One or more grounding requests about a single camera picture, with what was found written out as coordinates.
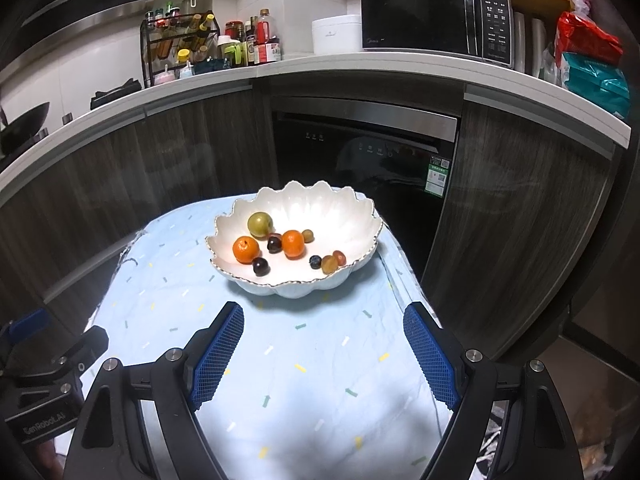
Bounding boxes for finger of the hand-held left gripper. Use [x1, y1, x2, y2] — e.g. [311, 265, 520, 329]
[0, 326, 110, 386]
[0, 309, 51, 348]

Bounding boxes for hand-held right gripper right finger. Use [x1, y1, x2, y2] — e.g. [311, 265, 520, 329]
[403, 301, 583, 480]

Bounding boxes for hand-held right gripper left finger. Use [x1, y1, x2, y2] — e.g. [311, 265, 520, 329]
[62, 301, 245, 480]

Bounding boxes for orange tangerine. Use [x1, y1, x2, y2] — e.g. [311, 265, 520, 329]
[232, 236, 261, 265]
[281, 230, 306, 260]

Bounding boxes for green jujube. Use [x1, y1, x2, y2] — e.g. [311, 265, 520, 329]
[247, 211, 274, 237]

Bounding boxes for white scalloped bowl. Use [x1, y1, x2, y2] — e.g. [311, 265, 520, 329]
[206, 181, 384, 297]

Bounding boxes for light blue patterned tablecloth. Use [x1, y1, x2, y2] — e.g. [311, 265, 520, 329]
[52, 192, 451, 480]

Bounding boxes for white plaid fringed cloth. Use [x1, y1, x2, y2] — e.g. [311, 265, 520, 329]
[50, 230, 508, 480]

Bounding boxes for dark wood kitchen cabinets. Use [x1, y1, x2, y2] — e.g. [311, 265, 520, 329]
[0, 70, 640, 361]

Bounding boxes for black wok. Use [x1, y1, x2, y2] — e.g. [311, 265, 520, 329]
[0, 102, 51, 156]

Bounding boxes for black gas stove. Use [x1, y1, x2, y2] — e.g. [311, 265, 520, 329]
[0, 78, 142, 161]

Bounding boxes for white kitchen countertop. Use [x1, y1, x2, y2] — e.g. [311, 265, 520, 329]
[0, 50, 632, 186]

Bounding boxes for teal plastic bag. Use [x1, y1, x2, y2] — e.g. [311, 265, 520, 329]
[560, 52, 631, 118]

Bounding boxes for steel range hood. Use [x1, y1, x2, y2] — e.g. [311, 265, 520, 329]
[0, 0, 163, 48]

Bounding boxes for red liquid bottle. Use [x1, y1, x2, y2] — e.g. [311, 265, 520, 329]
[254, 8, 282, 64]

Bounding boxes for white upright plates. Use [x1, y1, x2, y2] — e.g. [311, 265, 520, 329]
[515, 10, 548, 78]

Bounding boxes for white rice cooker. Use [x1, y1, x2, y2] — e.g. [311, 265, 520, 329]
[312, 16, 362, 56]

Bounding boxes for row of spice jars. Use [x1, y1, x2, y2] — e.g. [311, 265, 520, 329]
[145, 5, 181, 28]

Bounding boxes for black microwave oven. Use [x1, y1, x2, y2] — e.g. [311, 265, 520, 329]
[360, 0, 516, 68]

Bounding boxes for red plastic bag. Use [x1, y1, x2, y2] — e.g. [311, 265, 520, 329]
[555, 10, 623, 66]

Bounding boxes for black wire spice rack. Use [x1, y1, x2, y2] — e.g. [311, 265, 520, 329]
[141, 12, 221, 88]

